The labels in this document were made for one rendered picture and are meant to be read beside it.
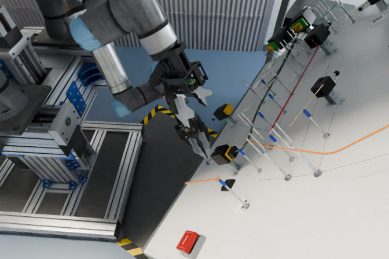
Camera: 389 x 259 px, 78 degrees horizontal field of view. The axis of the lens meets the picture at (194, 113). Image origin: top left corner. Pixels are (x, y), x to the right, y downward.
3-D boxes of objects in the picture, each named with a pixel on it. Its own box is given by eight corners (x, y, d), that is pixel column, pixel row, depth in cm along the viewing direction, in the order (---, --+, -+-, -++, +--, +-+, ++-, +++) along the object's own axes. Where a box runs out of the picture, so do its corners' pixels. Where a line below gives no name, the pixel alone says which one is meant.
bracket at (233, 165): (238, 164, 76) (228, 154, 75) (243, 163, 74) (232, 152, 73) (231, 176, 74) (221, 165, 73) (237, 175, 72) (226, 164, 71)
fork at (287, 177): (290, 181, 53) (248, 137, 50) (283, 181, 54) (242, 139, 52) (292, 174, 54) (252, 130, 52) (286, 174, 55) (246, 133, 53)
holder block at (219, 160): (224, 155, 76) (216, 146, 76) (235, 152, 72) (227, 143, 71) (218, 165, 74) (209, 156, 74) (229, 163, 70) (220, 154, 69)
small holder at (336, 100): (356, 82, 62) (340, 62, 61) (339, 107, 60) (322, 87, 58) (340, 86, 66) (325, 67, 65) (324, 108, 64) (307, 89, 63)
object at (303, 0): (279, 27, 137) (282, 16, 132) (296, 3, 157) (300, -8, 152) (340, 44, 126) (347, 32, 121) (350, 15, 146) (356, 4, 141)
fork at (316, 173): (320, 177, 47) (275, 128, 45) (312, 178, 49) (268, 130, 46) (323, 169, 48) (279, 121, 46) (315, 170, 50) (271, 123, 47)
